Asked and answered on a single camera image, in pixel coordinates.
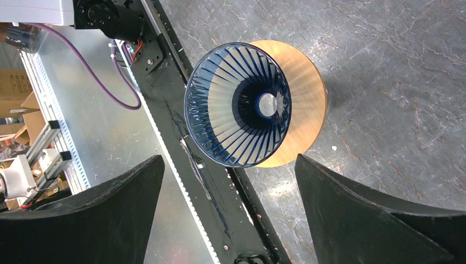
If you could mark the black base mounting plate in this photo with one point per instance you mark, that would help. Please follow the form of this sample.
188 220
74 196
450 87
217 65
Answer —
227 211

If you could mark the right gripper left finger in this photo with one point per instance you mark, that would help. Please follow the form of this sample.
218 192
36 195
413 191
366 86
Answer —
108 223

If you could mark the cardboard boxes outside cell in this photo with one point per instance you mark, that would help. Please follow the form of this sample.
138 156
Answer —
19 101

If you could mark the grey slotted cable duct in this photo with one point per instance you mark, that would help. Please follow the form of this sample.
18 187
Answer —
51 110

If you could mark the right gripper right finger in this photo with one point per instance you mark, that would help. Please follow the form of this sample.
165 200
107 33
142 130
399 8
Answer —
353 223

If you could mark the round wooden dripper stand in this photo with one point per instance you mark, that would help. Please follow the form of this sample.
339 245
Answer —
309 99

